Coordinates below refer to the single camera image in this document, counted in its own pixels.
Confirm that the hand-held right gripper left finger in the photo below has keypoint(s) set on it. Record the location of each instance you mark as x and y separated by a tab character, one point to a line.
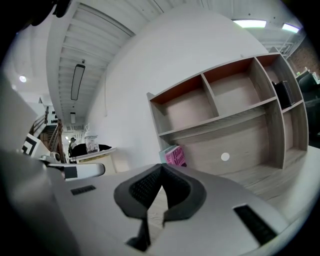
100	212

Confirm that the wooden staircase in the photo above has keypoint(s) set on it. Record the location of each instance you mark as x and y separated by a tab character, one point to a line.
53	140

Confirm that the wooden desk shelf unit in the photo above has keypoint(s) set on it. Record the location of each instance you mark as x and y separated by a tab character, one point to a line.
250	140

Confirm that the black bag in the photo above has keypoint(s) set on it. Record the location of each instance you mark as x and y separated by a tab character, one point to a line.
80	150

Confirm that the glass jar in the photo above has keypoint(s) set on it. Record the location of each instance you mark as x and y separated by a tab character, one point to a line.
92	143

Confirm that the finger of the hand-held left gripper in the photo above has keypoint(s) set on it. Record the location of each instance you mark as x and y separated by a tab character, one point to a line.
90	170

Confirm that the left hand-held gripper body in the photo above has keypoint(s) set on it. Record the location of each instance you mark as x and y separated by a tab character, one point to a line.
35	146

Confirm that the teal book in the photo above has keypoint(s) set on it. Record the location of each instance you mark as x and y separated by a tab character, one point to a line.
162	153

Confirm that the pink book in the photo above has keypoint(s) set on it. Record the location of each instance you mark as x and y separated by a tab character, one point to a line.
175	156

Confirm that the long black ceiling lamp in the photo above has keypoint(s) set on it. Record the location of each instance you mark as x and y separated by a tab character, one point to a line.
78	82

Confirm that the black speaker box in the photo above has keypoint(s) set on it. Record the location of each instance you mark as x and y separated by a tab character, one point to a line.
283	95

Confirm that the small white pendant lamp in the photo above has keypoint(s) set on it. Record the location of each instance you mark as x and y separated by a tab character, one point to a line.
73	118

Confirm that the white ceiling light panel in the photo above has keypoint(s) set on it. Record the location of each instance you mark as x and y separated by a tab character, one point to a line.
250	23
291	27

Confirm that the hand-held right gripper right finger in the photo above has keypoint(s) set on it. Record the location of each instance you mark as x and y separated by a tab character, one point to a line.
212	220

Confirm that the black office chair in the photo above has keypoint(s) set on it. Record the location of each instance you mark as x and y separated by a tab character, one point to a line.
312	112

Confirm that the wooden desk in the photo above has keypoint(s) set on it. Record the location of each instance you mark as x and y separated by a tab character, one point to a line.
262	175

